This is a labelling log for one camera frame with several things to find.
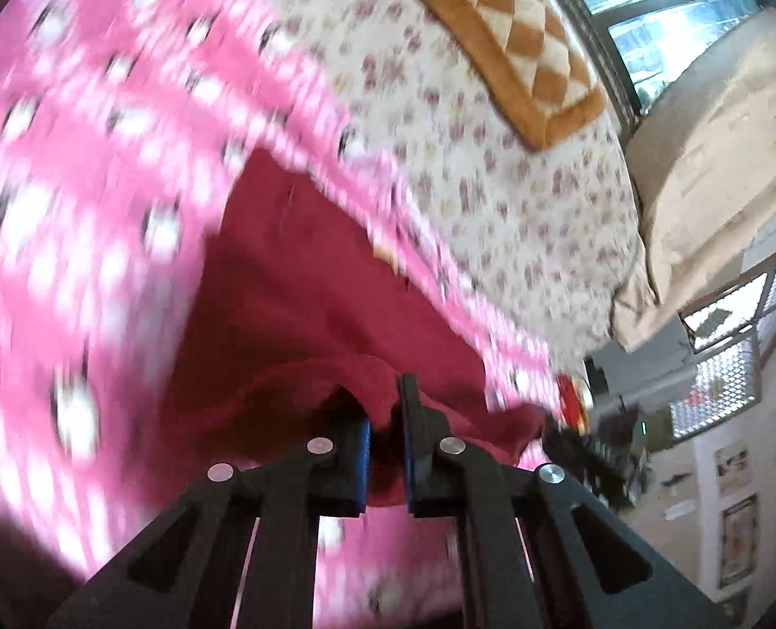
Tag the pink penguin print blanket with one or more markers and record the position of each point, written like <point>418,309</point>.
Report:
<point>67,144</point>

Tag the wall picture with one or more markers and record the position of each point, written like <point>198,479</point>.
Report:
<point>733,470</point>
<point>738,540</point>

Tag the dark red fleece garment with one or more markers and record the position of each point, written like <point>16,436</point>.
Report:
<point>296,288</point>

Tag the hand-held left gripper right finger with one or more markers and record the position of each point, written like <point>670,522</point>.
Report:
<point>411,465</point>

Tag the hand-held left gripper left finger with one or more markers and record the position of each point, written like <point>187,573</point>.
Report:
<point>361,465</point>

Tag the window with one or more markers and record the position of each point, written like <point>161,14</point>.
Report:
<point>663,39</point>

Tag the orange checked cushion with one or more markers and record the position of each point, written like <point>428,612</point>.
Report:
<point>525,46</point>

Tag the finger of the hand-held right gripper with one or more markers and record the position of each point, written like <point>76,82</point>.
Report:
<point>571,449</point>

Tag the beige curtain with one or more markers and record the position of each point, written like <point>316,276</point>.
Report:
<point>722,177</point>

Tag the small red object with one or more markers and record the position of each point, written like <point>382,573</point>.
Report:
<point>570,403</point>

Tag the white metal grid rack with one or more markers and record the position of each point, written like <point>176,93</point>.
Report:
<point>722,380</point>

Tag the floral bedsheet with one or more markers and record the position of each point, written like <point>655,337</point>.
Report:
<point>492,209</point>

